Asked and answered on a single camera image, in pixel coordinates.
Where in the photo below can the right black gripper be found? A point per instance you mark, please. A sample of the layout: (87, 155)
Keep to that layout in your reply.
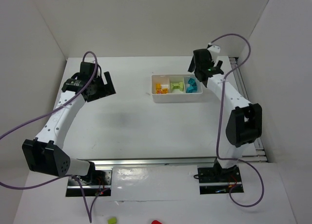
(210, 71)

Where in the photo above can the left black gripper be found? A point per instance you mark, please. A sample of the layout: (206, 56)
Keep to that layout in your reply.
(105, 88)

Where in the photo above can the teal frog lego brick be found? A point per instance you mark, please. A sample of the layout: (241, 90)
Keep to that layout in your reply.
(191, 81)

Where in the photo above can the teal long lego brick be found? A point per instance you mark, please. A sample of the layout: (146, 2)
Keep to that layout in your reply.
(191, 89)

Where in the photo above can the lime green lego brick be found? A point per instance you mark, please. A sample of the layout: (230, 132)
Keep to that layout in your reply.
(181, 86)
(174, 86)

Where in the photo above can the lime green lego brick bottom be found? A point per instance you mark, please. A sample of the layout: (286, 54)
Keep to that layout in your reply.
(174, 86)

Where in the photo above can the small orange lego brick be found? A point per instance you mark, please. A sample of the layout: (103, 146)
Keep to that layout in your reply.
(157, 85)

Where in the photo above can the orange butterfly lego brick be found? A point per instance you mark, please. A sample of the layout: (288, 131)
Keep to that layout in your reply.
(159, 91)

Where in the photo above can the yellow striped bee lego brick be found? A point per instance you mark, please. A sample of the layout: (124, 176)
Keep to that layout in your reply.
(164, 90)

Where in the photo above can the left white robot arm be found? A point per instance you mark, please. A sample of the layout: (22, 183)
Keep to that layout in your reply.
(44, 154)

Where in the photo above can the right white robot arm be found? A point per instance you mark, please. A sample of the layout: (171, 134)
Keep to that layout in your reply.
(216, 85)

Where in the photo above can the white three-compartment tray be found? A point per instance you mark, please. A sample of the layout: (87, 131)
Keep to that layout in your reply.
(177, 96)

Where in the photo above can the green lego brick foreground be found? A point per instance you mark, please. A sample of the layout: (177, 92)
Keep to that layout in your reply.
(112, 220)

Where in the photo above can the red object foreground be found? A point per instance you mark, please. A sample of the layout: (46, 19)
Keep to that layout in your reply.
(156, 222)

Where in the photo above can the aluminium rail front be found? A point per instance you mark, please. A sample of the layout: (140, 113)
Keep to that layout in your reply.
(153, 162)

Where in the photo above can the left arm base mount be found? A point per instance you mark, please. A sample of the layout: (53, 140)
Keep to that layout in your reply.
(99, 184)

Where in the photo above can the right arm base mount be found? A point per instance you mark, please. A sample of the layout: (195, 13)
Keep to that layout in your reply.
(217, 180)

